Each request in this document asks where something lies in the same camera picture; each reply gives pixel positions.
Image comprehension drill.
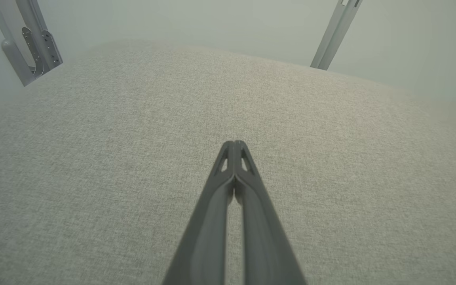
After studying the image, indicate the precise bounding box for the grey partition post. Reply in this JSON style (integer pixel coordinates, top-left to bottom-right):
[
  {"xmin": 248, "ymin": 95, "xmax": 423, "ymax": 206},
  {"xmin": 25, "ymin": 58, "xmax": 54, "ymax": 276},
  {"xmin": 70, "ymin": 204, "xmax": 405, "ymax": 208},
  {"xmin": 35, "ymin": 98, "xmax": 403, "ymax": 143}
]
[{"xmin": 310, "ymin": 0, "xmax": 363, "ymax": 71}]

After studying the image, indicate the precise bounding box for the grey post with screw bracket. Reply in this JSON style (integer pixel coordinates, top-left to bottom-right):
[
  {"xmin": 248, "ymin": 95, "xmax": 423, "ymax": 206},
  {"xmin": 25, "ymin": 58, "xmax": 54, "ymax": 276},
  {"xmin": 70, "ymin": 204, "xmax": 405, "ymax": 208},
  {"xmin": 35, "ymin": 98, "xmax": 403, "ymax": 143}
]
[{"xmin": 0, "ymin": 0, "xmax": 63, "ymax": 87}]

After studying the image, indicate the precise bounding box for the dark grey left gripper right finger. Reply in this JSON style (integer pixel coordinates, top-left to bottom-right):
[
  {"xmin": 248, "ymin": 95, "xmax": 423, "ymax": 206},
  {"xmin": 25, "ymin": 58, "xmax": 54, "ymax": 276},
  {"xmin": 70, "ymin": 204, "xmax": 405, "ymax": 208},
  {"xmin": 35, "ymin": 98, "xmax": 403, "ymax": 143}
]
[{"xmin": 235, "ymin": 141, "xmax": 308, "ymax": 285}]

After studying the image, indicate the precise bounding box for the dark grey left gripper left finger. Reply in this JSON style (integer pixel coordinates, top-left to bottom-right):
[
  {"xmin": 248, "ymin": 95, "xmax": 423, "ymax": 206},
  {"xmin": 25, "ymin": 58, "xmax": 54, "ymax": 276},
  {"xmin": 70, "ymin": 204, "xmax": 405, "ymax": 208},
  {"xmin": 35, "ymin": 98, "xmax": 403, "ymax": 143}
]
[{"xmin": 162, "ymin": 141, "xmax": 235, "ymax": 285}]

